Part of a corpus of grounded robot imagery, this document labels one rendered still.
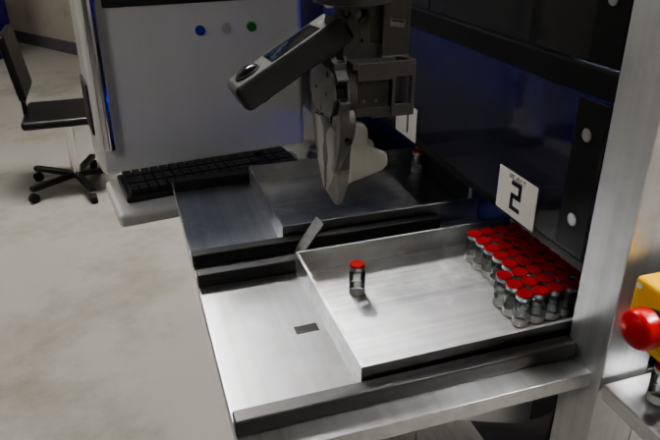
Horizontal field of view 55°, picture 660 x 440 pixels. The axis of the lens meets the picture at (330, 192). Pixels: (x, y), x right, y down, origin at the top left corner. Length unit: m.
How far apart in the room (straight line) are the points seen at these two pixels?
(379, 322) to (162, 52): 0.87
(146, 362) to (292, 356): 1.48
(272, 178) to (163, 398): 1.04
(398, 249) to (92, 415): 1.33
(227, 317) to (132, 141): 0.75
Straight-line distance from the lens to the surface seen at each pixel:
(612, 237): 0.72
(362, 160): 0.62
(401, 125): 1.14
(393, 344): 0.78
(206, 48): 1.49
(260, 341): 0.79
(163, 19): 1.46
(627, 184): 0.69
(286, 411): 0.67
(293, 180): 1.21
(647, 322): 0.66
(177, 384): 2.11
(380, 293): 0.87
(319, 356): 0.77
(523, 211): 0.83
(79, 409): 2.12
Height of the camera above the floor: 1.36
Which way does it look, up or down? 24 degrees down
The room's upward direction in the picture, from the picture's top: straight up
